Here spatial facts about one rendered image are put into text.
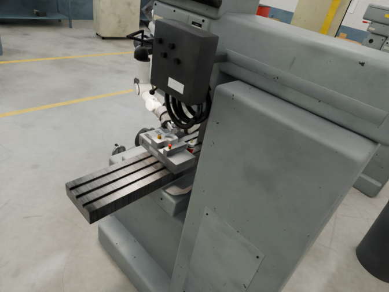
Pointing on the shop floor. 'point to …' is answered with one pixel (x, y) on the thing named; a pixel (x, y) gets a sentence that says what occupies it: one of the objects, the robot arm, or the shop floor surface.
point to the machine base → (132, 257)
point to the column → (262, 191)
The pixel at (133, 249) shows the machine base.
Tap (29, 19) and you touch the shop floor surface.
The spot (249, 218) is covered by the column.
